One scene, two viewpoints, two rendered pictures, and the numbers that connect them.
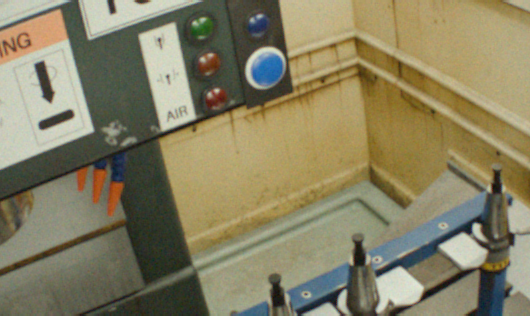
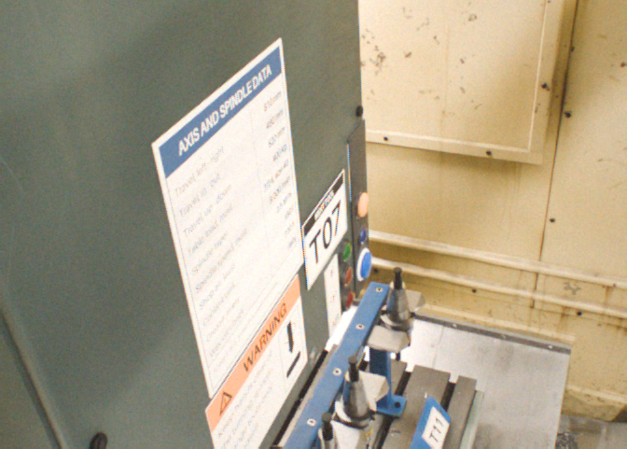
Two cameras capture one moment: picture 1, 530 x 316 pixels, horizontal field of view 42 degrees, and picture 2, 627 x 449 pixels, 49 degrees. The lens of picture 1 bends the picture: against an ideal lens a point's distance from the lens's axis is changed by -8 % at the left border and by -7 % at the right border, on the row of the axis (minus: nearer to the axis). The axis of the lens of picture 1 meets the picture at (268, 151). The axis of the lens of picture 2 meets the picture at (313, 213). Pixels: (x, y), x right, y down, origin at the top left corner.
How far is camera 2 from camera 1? 0.50 m
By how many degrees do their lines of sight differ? 35
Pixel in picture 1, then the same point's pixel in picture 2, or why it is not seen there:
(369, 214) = not seen: hidden behind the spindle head
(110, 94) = (313, 326)
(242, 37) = (356, 248)
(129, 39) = (320, 278)
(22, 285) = not seen: outside the picture
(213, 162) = not seen: hidden behind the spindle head
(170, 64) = (334, 287)
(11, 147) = (274, 404)
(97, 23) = (311, 274)
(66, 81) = (299, 329)
